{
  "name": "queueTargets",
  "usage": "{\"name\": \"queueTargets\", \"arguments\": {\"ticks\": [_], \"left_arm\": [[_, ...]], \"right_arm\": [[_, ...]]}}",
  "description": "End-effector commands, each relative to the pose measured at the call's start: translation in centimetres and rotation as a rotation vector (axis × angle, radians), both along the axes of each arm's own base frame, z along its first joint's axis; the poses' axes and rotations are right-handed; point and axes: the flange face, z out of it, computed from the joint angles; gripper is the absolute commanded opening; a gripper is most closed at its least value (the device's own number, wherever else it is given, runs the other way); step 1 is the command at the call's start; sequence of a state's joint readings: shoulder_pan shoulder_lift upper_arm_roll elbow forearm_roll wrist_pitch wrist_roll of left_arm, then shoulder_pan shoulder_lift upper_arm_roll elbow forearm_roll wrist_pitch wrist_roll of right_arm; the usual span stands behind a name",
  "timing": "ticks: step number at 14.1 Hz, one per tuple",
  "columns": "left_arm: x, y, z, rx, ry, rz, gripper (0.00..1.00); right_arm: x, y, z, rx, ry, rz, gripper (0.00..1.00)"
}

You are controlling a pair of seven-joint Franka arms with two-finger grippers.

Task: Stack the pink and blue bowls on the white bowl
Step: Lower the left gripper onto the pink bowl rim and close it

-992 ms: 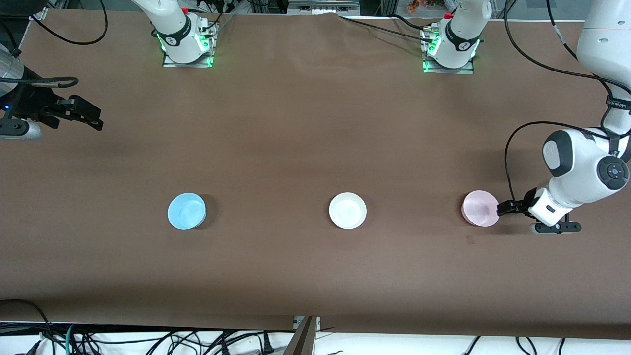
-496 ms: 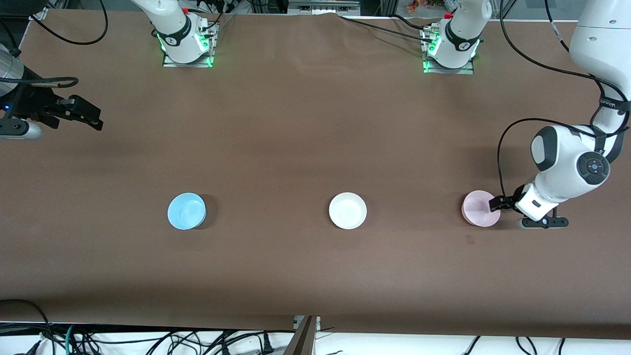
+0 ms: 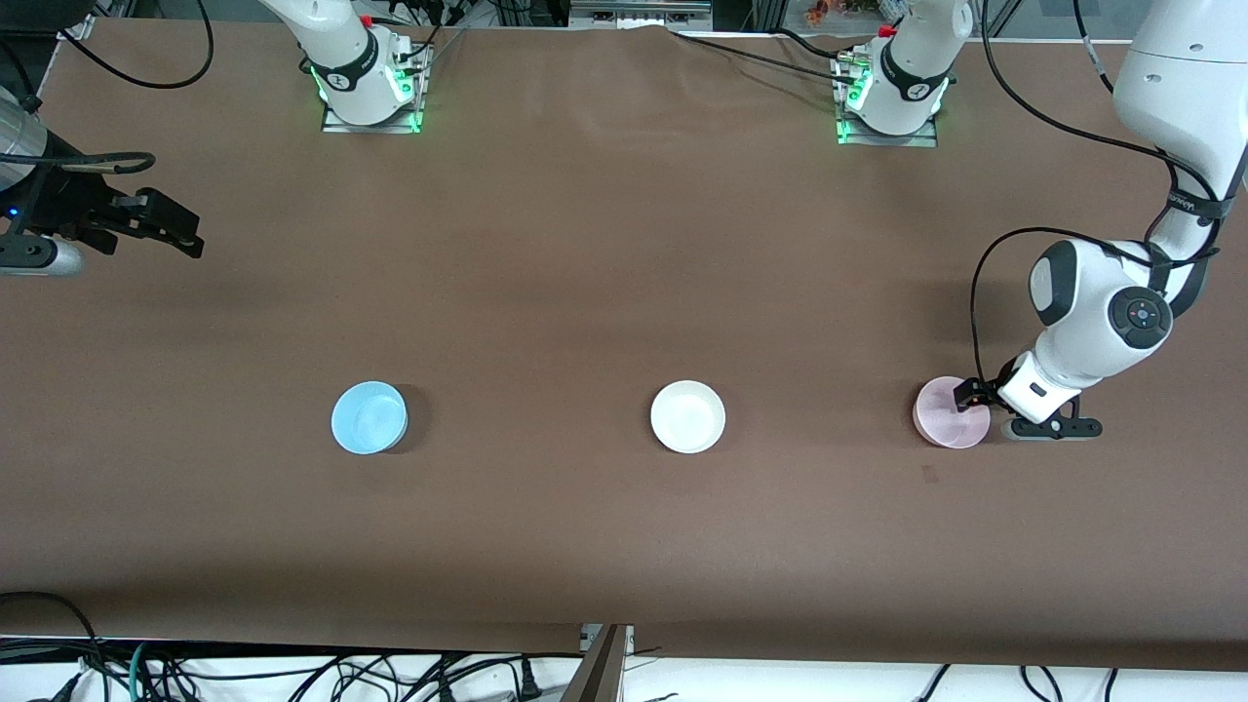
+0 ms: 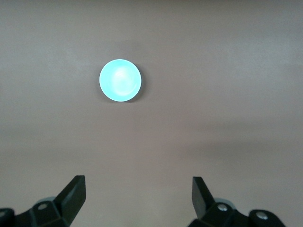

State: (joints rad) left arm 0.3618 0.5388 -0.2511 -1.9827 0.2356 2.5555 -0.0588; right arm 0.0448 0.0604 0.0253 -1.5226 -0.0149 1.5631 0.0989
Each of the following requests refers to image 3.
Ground light blue plastic bowl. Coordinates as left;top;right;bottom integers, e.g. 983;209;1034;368
331;380;410;456

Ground black cable tangle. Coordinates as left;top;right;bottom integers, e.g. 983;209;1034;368
146;651;586;702

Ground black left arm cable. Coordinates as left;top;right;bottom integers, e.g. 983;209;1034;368
968;0;1231;391

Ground brown table cover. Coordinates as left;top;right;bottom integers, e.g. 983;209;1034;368
0;18;1248;674

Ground black base cable bundle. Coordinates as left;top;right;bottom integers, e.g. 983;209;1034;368
375;0;471;75

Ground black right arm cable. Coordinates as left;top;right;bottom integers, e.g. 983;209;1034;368
57;0;215;91

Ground silver metal rail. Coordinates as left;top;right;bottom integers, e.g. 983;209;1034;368
568;0;715;30

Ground aluminium profile bar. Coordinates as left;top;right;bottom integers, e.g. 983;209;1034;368
561;624;637;702

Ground orange cluttered object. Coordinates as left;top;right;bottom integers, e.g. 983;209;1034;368
804;0;883;25

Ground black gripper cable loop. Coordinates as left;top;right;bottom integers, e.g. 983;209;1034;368
0;150;157;177

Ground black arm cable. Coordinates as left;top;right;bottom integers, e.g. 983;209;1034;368
968;0;1231;391
57;0;215;91

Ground white plastic bowl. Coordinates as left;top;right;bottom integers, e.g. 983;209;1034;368
649;379;727;455

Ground black base power cable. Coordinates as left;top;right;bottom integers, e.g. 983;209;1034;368
671;31;851;83
775;26;845;59

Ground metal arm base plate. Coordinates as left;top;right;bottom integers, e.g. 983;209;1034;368
834;51;941;149
320;41;426;136

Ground black looped floor cable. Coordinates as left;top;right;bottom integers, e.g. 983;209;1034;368
0;591;106;702

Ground pink plastic bowl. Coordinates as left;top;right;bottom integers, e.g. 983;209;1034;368
912;375;993;450

